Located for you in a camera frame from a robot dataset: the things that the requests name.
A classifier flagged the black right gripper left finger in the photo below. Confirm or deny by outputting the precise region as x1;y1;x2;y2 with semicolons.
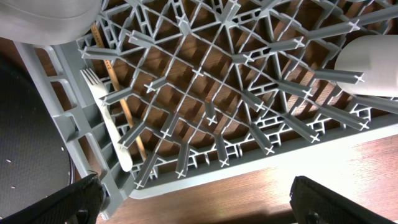
1;174;104;224

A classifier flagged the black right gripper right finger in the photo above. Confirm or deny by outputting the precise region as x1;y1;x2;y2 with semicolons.
290;176;395;224

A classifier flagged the white plastic fork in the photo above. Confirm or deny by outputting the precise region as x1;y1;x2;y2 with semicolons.
80;68;133;172

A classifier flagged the light blue cup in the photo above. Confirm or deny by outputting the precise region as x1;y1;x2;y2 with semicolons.
335;35;397;97

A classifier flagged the wooden chopstick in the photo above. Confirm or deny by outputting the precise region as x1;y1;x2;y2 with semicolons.
91;22;147;161

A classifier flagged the grey dishwasher rack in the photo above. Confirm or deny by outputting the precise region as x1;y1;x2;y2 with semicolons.
16;0;397;220

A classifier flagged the round black serving tray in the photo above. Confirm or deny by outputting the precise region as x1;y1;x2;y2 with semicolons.
1;57;73;218

